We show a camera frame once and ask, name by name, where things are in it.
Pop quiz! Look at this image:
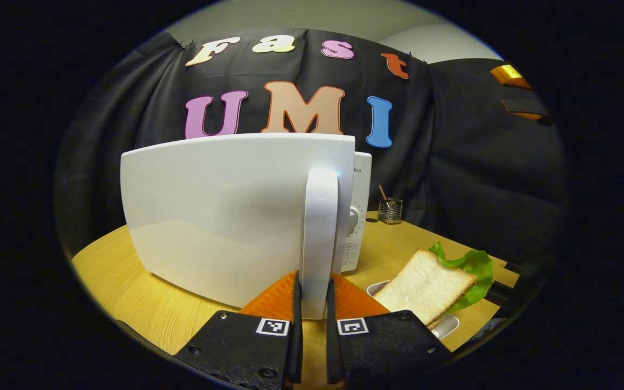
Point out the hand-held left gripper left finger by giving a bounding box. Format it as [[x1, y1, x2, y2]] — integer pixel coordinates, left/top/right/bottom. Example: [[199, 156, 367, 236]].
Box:
[[174, 270, 303, 390]]

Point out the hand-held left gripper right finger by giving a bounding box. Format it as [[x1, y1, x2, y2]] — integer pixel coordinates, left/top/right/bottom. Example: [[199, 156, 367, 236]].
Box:
[[326, 272, 453, 388]]

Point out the bread and lettuce sandwich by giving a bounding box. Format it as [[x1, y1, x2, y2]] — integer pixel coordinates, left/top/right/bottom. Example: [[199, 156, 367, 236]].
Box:
[[373, 242, 495, 327]]

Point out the white microwave oven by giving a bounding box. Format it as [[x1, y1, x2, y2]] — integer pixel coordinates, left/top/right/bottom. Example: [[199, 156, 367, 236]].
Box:
[[120, 133, 373, 320]]

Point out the small white food tray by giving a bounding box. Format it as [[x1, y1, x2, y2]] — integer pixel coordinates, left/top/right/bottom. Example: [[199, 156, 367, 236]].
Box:
[[366, 280, 460, 340]]

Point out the black backdrop cloth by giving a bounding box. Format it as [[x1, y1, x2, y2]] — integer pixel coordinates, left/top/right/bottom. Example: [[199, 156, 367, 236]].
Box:
[[55, 27, 568, 266]]

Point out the small glass jar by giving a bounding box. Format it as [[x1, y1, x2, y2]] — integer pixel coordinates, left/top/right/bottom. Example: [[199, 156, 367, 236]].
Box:
[[378, 197, 404, 225]]

